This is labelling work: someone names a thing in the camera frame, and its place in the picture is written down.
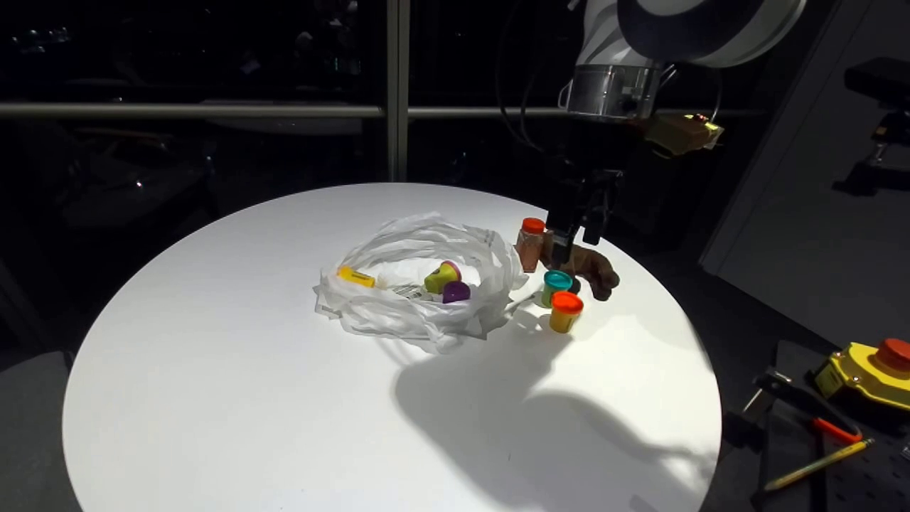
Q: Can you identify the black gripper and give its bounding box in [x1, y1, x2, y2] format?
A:
[547, 117, 661, 247]

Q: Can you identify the brown plush dog toy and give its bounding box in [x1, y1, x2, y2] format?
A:
[538, 230, 626, 304]

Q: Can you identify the red-lid brown jar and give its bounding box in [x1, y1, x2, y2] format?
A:
[515, 214, 552, 275]

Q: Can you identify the teal-lid play dough tub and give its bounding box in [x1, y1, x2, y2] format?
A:
[535, 268, 584, 311]

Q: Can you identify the orange-lid yellow play dough tub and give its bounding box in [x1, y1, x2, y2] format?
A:
[547, 288, 585, 339]

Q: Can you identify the white plastic bag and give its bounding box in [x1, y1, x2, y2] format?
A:
[311, 210, 528, 355]

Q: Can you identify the yellow toy bottle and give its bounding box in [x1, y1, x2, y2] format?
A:
[332, 261, 380, 294]

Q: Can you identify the black hand tool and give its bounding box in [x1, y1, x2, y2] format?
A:
[740, 365, 810, 420]

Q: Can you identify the black equipment stand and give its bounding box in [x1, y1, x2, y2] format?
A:
[831, 55, 910, 200]

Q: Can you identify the yellow emergency stop button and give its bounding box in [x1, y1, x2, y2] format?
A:
[810, 337, 910, 413]

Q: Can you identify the yellow pencil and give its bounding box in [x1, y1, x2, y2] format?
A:
[760, 435, 875, 499]

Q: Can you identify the yellow tool on right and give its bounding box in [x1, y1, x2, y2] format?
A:
[746, 337, 910, 512]

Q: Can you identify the horizontal metal railing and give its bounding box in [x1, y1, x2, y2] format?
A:
[0, 100, 579, 122]

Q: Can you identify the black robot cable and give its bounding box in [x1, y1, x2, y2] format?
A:
[491, 0, 574, 159]

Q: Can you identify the grey window post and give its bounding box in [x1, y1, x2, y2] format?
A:
[380, 0, 413, 184]

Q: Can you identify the red-handled tool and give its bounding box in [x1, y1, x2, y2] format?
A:
[770, 372, 867, 449]

